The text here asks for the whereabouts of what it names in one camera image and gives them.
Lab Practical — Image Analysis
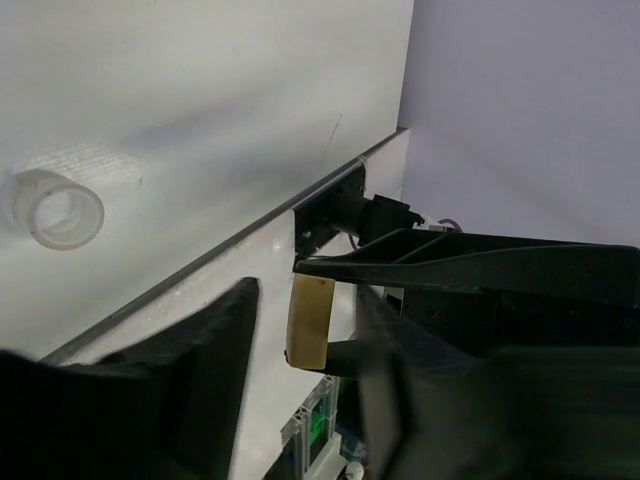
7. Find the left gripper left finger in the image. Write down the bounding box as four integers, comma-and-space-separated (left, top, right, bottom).
1, 277, 259, 479

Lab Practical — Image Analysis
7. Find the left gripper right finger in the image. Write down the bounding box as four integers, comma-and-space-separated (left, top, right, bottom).
357, 287, 639, 479

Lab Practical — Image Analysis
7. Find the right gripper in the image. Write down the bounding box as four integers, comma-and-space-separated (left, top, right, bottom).
294, 229, 639, 379

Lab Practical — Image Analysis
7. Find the tan eraser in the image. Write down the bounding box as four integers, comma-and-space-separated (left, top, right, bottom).
285, 273, 335, 370

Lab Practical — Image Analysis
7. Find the clear tape roll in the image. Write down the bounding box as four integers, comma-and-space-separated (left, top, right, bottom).
11, 169, 105, 251

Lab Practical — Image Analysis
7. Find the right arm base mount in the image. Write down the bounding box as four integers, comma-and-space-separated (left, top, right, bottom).
294, 164, 425, 259

